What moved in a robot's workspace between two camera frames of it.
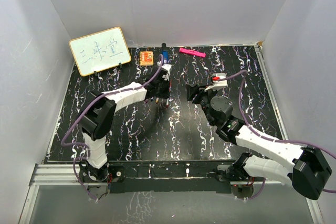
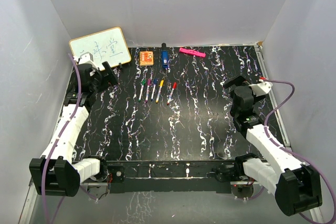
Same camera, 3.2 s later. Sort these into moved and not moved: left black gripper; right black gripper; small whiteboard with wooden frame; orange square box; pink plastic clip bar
Moved: right black gripper; left black gripper
Not moved: small whiteboard with wooden frame; pink plastic clip bar; orange square box
